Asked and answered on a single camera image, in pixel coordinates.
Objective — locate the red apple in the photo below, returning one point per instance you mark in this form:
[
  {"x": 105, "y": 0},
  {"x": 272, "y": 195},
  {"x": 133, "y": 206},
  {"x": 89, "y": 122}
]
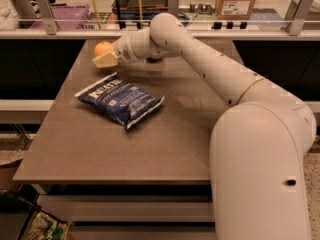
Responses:
[{"x": 153, "y": 60}]

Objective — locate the left metal railing post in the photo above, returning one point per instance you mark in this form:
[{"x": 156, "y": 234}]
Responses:
[{"x": 49, "y": 23}]

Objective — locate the blue potato chip bag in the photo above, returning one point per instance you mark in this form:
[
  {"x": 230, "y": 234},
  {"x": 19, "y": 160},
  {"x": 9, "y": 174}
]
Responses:
[{"x": 122, "y": 101}]

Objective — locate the middle metal railing post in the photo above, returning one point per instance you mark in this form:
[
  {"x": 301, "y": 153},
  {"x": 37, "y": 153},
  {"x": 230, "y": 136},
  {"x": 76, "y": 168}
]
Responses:
[{"x": 173, "y": 7}]

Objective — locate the cardboard box with label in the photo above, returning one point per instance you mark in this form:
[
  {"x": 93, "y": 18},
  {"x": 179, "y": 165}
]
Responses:
[{"x": 234, "y": 9}]

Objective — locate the right metal railing post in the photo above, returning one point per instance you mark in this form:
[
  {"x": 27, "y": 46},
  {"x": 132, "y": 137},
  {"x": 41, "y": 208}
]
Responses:
[{"x": 300, "y": 12}]

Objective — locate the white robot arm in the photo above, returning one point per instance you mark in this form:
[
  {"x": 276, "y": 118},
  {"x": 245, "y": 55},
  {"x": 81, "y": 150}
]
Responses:
[{"x": 257, "y": 146}]

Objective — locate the orange fruit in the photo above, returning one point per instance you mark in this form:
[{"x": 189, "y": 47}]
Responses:
[{"x": 103, "y": 48}]

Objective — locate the glass railing panel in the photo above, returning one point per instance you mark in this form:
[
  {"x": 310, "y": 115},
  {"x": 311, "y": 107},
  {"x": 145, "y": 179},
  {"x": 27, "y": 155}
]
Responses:
[{"x": 268, "y": 15}]

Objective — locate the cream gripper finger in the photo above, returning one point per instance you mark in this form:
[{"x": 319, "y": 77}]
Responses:
[{"x": 105, "y": 60}]

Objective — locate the metal railing post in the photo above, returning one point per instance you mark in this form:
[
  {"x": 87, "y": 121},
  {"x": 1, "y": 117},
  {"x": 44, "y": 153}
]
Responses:
[
  {"x": 49, "y": 23},
  {"x": 173, "y": 7},
  {"x": 300, "y": 12}
]

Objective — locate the snack box on floor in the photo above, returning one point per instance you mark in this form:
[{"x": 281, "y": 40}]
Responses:
[{"x": 41, "y": 226}]

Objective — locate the grey drawer cabinet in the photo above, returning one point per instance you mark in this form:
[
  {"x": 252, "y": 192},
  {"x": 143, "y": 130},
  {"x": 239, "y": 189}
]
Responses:
[{"x": 133, "y": 212}]

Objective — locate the purple plastic crate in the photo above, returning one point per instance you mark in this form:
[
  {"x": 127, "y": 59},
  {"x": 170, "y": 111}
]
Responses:
[{"x": 70, "y": 17}]

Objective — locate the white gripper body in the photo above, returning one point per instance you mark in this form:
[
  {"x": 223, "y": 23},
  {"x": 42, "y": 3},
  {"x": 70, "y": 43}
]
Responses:
[{"x": 123, "y": 51}]

